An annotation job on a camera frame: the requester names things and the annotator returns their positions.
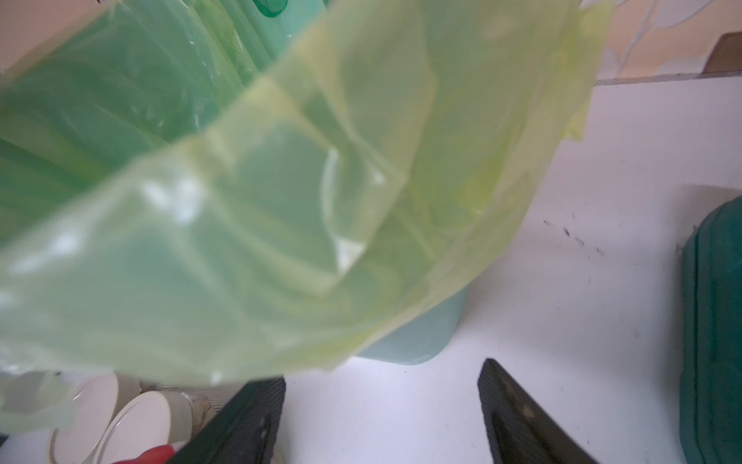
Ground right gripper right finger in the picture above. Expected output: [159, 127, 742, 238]
[477, 359, 596, 464]

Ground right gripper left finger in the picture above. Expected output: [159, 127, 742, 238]
[169, 377, 286, 464]

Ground beige-lid jar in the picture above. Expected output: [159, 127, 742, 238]
[93, 390, 218, 463]
[48, 372, 142, 464]

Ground yellow-green bin liner bag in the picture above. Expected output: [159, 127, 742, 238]
[0, 0, 616, 433]

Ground green plastic trash bin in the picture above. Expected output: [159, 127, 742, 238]
[0, 0, 471, 367]

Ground green plastic tool case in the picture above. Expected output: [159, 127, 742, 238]
[679, 198, 741, 463]

